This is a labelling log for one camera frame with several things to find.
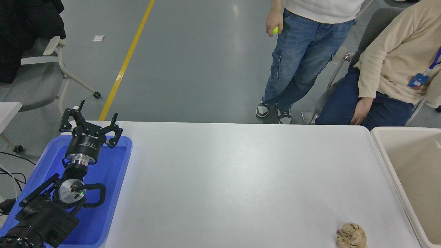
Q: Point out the person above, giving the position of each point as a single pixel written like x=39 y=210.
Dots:
x=303 y=44
x=396 y=51

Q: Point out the grey white office chair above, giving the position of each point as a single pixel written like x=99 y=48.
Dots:
x=34 y=86

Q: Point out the blue plastic tray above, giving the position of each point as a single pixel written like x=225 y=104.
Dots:
x=110 y=179

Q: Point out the crumpled tan paper ball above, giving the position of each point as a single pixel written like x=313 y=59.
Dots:
x=351 y=236

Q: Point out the black padded coat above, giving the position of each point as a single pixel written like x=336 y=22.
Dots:
x=24 y=31

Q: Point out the person's forearm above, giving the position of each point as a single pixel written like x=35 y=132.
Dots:
x=370 y=79
x=276 y=5

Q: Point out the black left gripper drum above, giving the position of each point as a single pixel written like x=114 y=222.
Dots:
x=84 y=143

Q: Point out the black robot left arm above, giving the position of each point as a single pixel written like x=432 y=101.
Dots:
x=41 y=217

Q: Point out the white paper scrap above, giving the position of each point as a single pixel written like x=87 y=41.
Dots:
x=98 y=38

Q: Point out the small white side table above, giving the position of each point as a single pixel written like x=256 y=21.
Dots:
x=8 y=110

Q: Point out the person's hand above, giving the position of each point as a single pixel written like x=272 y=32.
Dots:
x=274 y=20
x=360 y=112

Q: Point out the large pale bin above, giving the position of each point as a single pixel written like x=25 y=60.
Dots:
x=413 y=162

